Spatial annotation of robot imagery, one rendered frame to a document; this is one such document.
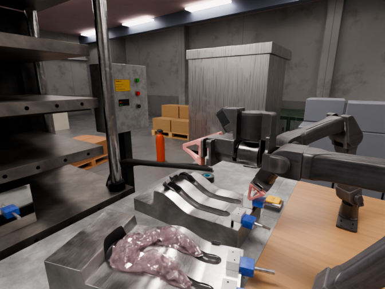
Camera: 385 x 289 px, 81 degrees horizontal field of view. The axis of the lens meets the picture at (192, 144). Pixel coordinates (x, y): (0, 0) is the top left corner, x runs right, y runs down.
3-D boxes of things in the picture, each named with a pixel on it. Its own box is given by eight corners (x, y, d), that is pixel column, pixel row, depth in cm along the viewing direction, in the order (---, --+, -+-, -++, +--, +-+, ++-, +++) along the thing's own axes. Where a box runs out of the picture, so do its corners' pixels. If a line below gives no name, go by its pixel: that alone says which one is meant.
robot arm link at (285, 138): (287, 141, 73) (362, 110, 78) (271, 135, 81) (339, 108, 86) (293, 174, 77) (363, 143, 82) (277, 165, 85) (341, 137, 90)
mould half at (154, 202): (260, 217, 97) (262, 188, 94) (236, 253, 76) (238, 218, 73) (170, 188, 124) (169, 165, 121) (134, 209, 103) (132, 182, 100)
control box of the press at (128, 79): (158, 257, 182) (149, 65, 144) (129, 284, 158) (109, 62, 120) (139, 247, 194) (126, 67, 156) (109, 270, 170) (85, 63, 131)
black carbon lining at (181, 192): (242, 204, 94) (243, 183, 92) (226, 223, 81) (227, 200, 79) (176, 184, 113) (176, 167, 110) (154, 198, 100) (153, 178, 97)
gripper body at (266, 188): (251, 181, 82) (262, 167, 78) (259, 172, 90) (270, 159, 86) (266, 193, 80) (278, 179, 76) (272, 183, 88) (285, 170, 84)
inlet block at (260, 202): (280, 210, 86) (281, 196, 84) (277, 216, 82) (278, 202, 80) (247, 201, 93) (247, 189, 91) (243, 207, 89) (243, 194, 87)
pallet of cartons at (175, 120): (188, 141, 549) (188, 109, 528) (149, 135, 624) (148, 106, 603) (208, 135, 623) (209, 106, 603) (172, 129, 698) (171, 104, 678)
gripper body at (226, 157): (203, 139, 53) (232, 143, 49) (224, 132, 61) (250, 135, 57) (204, 165, 55) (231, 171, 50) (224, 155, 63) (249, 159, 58)
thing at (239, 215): (271, 231, 78) (273, 218, 76) (267, 239, 74) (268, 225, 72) (236, 219, 85) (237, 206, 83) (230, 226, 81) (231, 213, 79)
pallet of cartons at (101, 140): (90, 152, 462) (88, 133, 452) (120, 158, 425) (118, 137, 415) (30, 170, 365) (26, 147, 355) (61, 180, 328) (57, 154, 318)
